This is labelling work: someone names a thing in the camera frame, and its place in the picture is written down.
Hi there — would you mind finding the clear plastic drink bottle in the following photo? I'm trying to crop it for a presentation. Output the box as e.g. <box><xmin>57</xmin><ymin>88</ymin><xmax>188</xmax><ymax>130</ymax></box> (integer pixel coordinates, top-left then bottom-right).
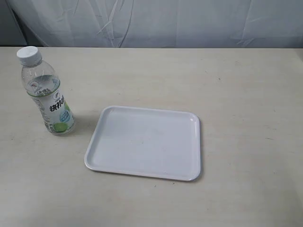
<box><xmin>17</xmin><ymin>46</ymin><xmax>75</xmax><ymax>135</ymax></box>

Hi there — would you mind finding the white backdrop cloth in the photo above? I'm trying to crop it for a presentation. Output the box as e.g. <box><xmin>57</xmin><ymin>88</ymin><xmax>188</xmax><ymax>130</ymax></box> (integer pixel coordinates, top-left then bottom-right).
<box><xmin>0</xmin><ymin>0</ymin><xmax>303</xmax><ymax>48</ymax></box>

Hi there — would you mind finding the white rectangular plastic tray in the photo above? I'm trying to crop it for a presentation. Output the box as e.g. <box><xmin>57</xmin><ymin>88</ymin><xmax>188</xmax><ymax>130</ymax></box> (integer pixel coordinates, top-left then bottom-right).
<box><xmin>84</xmin><ymin>106</ymin><xmax>202</xmax><ymax>182</ymax></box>

